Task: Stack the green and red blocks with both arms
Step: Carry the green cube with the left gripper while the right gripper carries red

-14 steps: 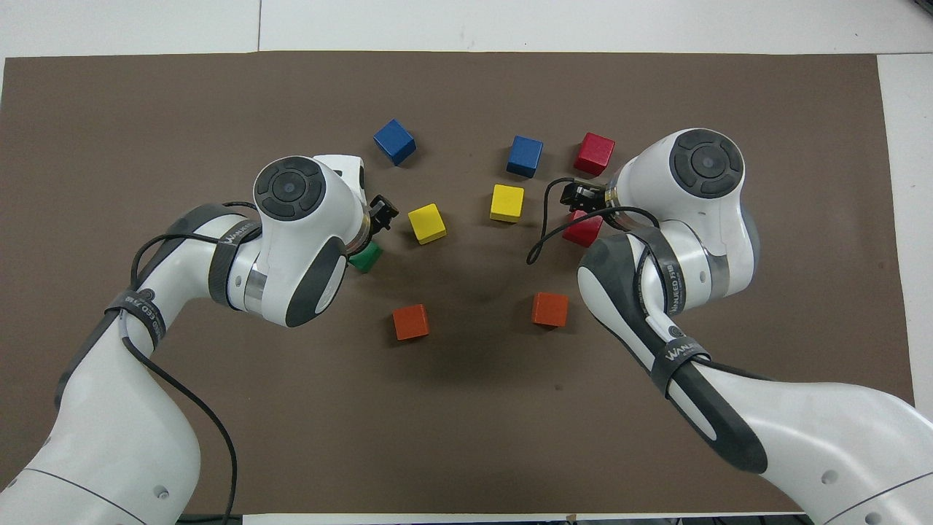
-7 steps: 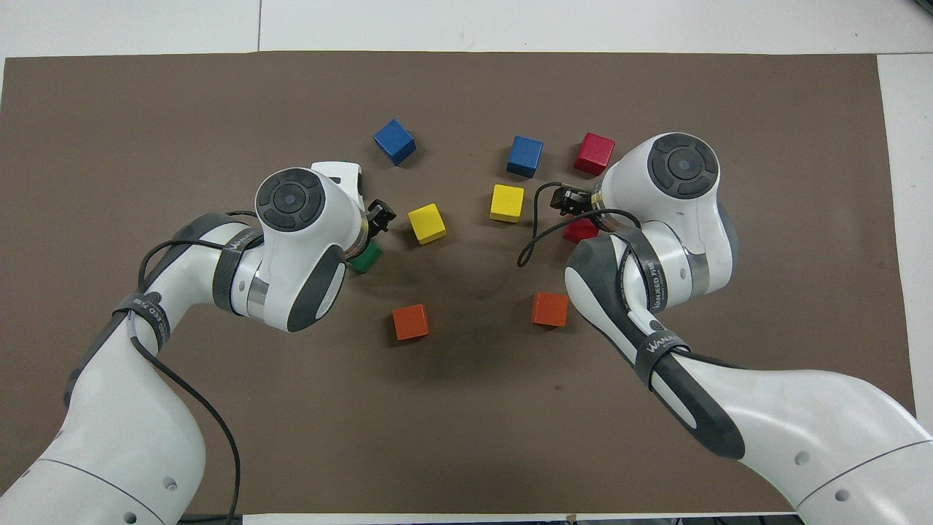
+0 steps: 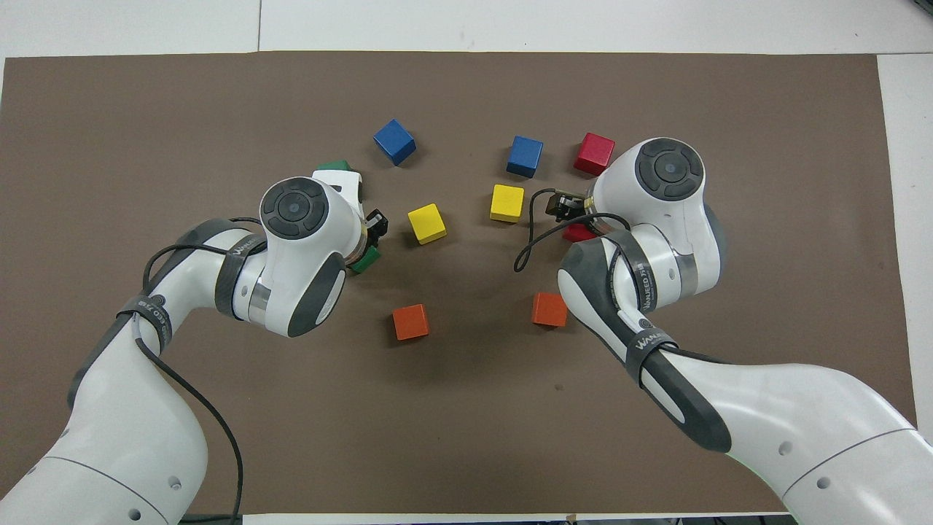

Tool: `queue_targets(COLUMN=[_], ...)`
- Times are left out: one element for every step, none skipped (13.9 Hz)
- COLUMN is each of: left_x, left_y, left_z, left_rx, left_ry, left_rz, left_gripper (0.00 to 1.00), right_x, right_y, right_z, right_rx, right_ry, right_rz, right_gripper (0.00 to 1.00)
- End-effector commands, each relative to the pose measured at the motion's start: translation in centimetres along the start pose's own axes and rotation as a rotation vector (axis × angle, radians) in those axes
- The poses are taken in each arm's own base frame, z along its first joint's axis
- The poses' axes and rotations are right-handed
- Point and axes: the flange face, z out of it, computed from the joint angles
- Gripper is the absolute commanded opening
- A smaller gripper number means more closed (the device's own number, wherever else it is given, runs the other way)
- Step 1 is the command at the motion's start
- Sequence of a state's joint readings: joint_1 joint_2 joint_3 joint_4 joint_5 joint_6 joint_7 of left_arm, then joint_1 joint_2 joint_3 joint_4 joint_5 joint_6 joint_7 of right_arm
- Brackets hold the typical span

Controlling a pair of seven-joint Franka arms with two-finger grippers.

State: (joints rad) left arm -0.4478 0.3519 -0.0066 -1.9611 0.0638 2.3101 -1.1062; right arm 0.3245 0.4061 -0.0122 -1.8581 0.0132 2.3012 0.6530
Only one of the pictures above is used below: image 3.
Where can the blue wooden cube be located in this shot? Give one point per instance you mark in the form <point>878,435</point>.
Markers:
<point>394,141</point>
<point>525,155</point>

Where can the brown paper table mat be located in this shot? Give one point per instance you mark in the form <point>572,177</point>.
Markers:
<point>466,437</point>

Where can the red wooden cube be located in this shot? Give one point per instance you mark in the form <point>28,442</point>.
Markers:
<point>577,233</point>
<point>592,152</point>

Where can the orange wooden cube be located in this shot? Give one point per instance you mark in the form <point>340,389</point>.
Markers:
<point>548,309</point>
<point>410,321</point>

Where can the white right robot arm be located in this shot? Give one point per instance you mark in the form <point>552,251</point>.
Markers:
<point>802,408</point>

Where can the green wooden cube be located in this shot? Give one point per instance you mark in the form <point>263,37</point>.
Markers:
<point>367,258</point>
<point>335,165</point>

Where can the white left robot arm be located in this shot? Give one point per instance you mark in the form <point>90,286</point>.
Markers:
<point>131,437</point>

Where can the yellow wooden cube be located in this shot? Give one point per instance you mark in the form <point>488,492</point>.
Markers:
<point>426,222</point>
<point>506,202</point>

